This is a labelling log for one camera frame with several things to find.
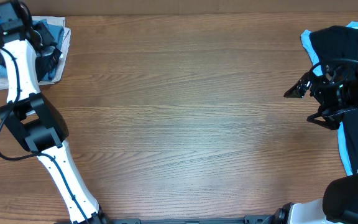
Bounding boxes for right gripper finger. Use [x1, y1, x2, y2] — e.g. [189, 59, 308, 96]
[284, 72, 310, 98]
[306, 107, 344, 130]

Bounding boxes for black cycling jersey orange lines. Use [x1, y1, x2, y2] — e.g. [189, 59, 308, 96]
[0, 29, 63, 82]

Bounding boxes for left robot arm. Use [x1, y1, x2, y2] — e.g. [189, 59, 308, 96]
[0, 1, 109, 223]

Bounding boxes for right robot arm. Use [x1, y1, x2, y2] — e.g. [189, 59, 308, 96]
[264, 56, 358, 223]

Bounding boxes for plain black t-shirt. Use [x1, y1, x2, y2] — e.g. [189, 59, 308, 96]
[299, 24, 358, 175]

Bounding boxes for light blue t-shirt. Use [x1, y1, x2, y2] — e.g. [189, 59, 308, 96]
[300, 21, 358, 176]

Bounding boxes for folded blue jeans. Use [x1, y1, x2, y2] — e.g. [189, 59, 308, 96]
[0, 19, 64, 82]

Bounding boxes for folded white cloth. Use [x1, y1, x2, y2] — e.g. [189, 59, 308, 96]
[0, 16, 71, 90]

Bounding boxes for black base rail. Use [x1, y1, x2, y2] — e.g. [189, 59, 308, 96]
[111, 215, 270, 224]

